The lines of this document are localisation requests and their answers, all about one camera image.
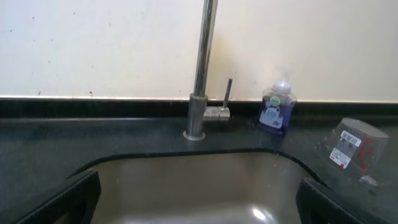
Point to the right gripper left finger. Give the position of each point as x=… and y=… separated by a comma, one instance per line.
x=71, y=202

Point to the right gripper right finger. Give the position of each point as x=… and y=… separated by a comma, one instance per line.
x=320, y=208

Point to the clear plastic container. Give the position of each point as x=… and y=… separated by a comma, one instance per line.
x=357, y=149

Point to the blue soap bottle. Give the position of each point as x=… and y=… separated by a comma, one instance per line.
x=276, y=115

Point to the steel sink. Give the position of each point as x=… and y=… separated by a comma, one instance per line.
x=192, y=186

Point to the steel tap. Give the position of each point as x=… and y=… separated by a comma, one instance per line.
x=196, y=115

